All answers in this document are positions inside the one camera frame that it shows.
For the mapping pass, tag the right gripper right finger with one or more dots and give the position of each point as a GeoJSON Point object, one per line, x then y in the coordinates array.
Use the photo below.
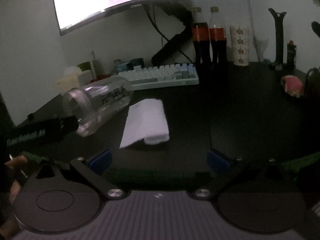
{"type": "Point", "coordinates": [258, 171]}

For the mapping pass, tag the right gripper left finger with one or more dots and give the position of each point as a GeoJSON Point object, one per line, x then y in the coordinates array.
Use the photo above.
{"type": "Point", "coordinates": [92, 168]}

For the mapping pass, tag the white cloth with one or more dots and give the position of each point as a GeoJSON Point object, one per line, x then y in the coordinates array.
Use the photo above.
{"type": "Point", "coordinates": [146, 121]}

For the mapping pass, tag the person left hand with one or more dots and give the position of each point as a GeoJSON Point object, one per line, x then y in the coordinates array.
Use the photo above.
{"type": "Point", "coordinates": [10, 187]}

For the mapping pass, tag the wooden tissue box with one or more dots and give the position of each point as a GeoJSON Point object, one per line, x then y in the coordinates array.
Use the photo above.
{"type": "Point", "coordinates": [73, 77]}

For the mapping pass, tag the green paper bag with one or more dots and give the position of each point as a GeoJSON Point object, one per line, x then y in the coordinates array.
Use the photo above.
{"type": "Point", "coordinates": [89, 65]}

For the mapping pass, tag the red box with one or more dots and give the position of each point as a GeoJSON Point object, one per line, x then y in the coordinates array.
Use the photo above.
{"type": "Point", "coordinates": [100, 77]}

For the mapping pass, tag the white blue mechanical keyboard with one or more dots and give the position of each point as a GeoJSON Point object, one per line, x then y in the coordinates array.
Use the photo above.
{"type": "Point", "coordinates": [181, 74]}

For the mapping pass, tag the pink round object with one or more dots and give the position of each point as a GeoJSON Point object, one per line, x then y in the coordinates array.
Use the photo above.
{"type": "Point", "coordinates": [292, 86]}

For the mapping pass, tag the dark teal mug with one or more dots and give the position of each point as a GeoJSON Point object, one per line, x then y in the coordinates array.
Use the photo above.
{"type": "Point", "coordinates": [135, 62]}

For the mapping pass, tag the left cola bottle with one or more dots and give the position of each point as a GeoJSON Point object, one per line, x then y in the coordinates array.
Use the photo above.
{"type": "Point", "coordinates": [201, 40]}

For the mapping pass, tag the cola bottle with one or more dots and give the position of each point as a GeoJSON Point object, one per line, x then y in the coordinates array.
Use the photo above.
{"type": "Point", "coordinates": [201, 40]}
{"type": "Point", "coordinates": [218, 39]}

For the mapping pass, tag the right cola bottle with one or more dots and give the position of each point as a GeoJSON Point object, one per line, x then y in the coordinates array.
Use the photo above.
{"type": "Point", "coordinates": [218, 39]}

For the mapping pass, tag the small dark bottle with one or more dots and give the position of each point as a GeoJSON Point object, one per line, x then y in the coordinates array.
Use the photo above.
{"type": "Point", "coordinates": [291, 55]}

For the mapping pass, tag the black headphone stand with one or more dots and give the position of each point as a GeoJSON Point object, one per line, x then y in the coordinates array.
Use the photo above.
{"type": "Point", "coordinates": [279, 30]}

